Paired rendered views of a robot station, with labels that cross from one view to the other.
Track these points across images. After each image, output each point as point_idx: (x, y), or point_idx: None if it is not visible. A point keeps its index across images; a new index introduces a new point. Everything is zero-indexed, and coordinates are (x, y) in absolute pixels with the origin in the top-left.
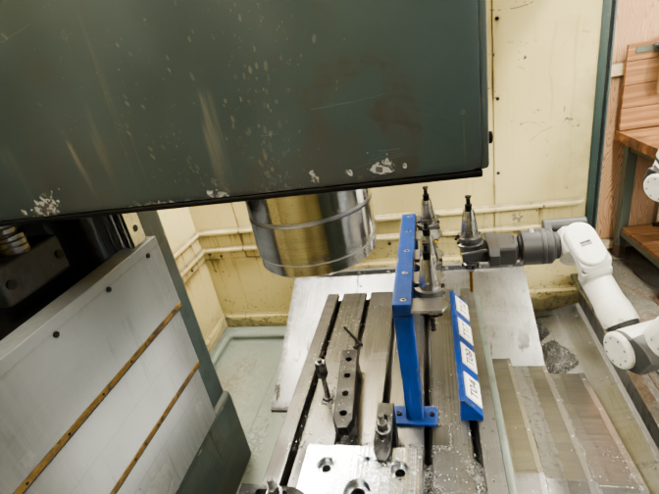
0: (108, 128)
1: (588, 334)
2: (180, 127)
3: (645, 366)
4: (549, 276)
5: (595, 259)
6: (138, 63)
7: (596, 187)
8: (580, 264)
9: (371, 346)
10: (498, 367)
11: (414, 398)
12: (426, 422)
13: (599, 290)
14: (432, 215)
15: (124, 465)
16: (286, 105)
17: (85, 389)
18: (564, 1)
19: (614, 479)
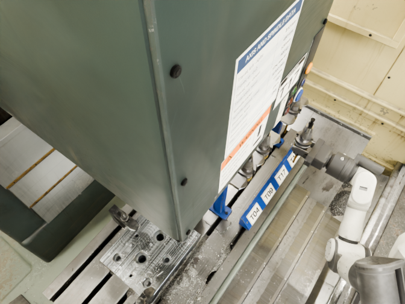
0: (32, 120)
1: (374, 202)
2: (61, 143)
3: (331, 267)
4: (383, 154)
5: (360, 201)
6: (40, 117)
7: None
8: (349, 196)
9: None
10: (299, 193)
11: (218, 204)
12: (220, 215)
13: (349, 215)
14: (297, 105)
15: (64, 172)
16: (101, 173)
17: (46, 146)
18: None
19: (297, 285)
